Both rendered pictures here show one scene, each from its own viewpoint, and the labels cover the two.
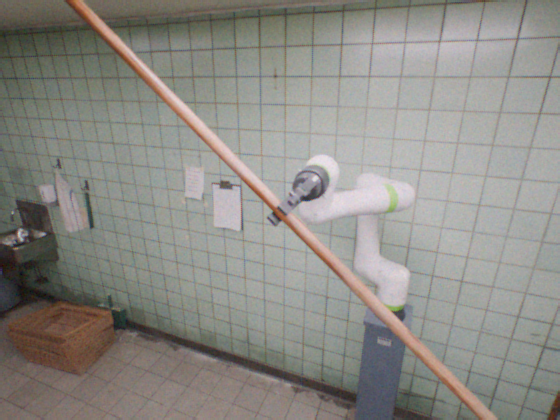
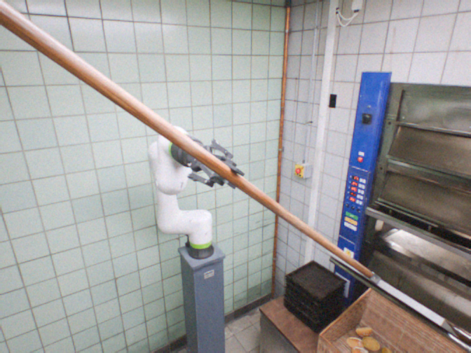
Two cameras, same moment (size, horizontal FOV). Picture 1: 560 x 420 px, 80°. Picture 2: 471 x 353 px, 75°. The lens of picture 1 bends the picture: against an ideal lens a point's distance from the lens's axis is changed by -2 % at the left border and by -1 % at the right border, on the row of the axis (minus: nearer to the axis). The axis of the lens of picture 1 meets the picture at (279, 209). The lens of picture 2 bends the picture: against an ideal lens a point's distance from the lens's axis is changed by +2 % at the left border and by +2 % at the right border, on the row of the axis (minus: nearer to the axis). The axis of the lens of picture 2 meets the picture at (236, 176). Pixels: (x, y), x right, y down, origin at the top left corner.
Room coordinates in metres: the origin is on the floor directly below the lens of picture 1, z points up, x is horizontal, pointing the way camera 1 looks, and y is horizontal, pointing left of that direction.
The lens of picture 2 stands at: (0.31, 0.54, 2.21)
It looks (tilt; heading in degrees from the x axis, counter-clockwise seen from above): 21 degrees down; 305
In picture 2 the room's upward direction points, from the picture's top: straight up
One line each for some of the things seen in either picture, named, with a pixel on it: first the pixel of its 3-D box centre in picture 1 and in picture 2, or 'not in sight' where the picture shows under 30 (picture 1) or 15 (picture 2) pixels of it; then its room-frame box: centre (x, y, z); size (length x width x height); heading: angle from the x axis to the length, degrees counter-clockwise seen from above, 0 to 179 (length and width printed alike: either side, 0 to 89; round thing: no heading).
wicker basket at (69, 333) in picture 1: (64, 324); not in sight; (2.26, 1.81, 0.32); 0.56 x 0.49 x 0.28; 76
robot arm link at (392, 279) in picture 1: (390, 283); (198, 227); (1.32, -0.51, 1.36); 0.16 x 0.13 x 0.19; 32
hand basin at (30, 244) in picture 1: (24, 252); not in sight; (2.80, 2.42, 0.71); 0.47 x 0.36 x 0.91; 68
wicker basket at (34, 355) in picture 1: (67, 341); not in sight; (2.26, 1.82, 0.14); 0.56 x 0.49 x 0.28; 74
